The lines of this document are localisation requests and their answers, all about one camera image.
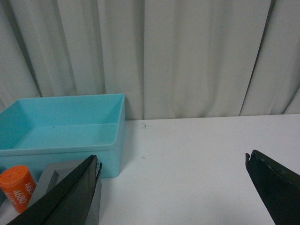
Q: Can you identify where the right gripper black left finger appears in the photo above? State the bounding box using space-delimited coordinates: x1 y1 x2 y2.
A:
9 155 102 225

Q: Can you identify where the white pleated curtain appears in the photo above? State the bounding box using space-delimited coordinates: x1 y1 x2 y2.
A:
0 0 300 120

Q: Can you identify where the gray block square recess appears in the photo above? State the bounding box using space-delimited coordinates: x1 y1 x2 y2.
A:
27 159 102 225

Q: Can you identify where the light blue plastic box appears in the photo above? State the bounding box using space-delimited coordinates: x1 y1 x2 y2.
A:
0 94 126 180

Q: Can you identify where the orange cylinder part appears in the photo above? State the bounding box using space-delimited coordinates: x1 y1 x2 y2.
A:
0 165 36 213

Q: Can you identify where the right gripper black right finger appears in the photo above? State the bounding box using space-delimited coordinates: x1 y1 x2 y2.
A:
245 150 300 225

